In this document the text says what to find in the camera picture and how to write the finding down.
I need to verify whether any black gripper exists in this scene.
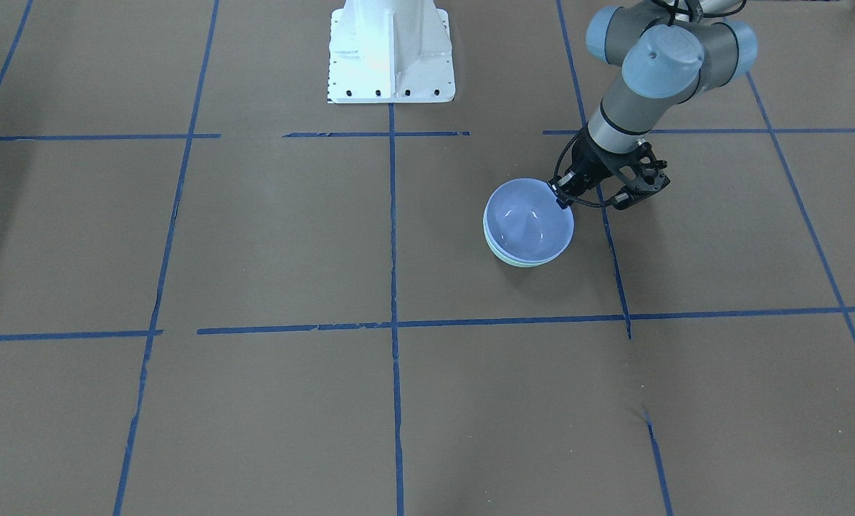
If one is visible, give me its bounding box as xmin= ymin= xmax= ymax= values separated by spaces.
xmin=548 ymin=135 xmax=625 ymax=209

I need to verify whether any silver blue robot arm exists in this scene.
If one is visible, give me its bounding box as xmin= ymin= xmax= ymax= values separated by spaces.
xmin=548 ymin=1 xmax=759 ymax=210

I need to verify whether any green bowl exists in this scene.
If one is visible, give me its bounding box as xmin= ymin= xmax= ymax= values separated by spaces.
xmin=485 ymin=235 xmax=572 ymax=268

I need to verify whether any blue bowl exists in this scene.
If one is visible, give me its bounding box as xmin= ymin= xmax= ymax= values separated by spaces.
xmin=482 ymin=178 xmax=575 ymax=259

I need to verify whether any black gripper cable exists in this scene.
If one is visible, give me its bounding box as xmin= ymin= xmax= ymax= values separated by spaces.
xmin=553 ymin=129 xmax=632 ymax=209

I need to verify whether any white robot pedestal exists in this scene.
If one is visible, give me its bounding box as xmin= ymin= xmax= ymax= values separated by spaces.
xmin=327 ymin=1 xmax=457 ymax=104

